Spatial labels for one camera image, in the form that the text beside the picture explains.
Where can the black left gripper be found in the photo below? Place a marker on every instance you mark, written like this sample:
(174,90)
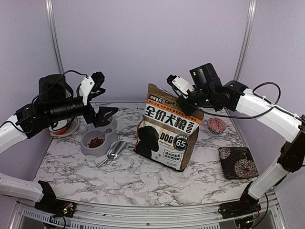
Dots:
(98,119)

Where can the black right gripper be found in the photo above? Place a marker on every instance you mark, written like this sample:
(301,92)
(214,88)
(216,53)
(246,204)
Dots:
(188,109)

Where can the brown dog food bag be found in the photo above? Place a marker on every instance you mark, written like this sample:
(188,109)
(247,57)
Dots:
(165,134)

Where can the grey double pet bowl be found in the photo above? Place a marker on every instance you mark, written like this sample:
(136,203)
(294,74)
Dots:
(107,133)

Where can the metal food scoop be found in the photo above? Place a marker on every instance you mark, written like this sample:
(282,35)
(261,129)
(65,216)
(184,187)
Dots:
(114,152)

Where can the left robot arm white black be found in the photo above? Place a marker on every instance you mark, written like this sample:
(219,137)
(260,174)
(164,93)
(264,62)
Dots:
(54,103)

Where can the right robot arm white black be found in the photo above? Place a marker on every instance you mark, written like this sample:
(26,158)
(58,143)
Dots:
(207,91)

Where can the red patterned small bowl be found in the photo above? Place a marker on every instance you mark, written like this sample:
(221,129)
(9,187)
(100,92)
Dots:
(216,125)

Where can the brown kibble in bowls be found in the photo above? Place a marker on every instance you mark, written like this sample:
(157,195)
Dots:
(95,142)

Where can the white orange bowl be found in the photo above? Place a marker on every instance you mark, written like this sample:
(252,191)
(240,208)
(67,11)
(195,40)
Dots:
(58,130)

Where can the black floral square plate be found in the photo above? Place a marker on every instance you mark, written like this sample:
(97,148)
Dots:
(237,163)

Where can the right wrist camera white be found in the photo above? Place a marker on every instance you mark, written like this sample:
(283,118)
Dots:
(180,84)

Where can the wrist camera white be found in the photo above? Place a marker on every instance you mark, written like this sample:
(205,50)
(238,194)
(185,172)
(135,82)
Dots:
(180,84)
(90,83)

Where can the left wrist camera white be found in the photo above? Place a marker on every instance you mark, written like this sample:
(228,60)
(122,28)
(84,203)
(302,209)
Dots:
(90,83)

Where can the left aluminium frame post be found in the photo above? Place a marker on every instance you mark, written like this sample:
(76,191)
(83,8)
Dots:
(53,35)

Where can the aluminium frame post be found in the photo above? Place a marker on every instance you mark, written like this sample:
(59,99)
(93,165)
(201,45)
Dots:
(246,38)
(53,35)

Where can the right aluminium frame post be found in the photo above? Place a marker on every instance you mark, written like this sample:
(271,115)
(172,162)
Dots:
(246,38)

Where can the front aluminium rail base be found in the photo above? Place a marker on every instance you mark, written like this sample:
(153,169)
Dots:
(203,216)

